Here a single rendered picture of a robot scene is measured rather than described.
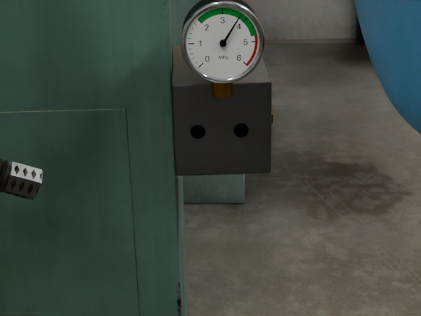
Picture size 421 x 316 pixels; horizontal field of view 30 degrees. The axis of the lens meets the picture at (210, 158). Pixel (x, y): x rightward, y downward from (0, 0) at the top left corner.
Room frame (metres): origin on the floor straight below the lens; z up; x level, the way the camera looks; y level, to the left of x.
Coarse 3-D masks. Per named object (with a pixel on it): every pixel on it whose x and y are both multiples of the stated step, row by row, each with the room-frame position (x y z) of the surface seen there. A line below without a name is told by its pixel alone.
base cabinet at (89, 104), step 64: (0, 0) 0.63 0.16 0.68; (64, 0) 0.63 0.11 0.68; (128, 0) 0.63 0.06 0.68; (0, 64) 0.63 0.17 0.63; (64, 64) 0.63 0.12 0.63; (128, 64) 0.63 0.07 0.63; (0, 128) 0.62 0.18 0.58; (64, 128) 0.63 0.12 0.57; (128, 128) 0.63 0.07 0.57; (0, 192) 0.62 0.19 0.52; (64, 192) 0.63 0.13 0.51; (128, 192) 0.63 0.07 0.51; (0, 256) 0.62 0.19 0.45; (64, 256) 0.63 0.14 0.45; (128, 256) 0.63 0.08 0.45
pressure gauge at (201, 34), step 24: (216, 0) 0.58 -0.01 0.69; (240, 0) 0.59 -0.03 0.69; (192, 24) 0.57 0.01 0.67; (216, 24) 0.57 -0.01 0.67; (240, 24) 0.57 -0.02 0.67; (192, 48) 0.57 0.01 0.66; (216, 48) 0.57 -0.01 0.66; (240, 48) 0.57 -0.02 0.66; (216, 72) 0.57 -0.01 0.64; (240, 72) 0.57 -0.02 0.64; (216, 96) 0.59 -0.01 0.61
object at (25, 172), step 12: (0, 168) 0.53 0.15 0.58; (12, 168) 0.53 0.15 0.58; (24, 168) 0.54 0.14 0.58; (36, 168) 0.54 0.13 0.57; (0, 180) 0.53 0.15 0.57; (12, 180) 0.53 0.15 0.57; (24, 180) 0.53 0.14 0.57; (36, 180) 0.53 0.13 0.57; (12, 192) 0.53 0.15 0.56; (24, 192) 0.53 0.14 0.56; (36, 192) 0.53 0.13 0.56
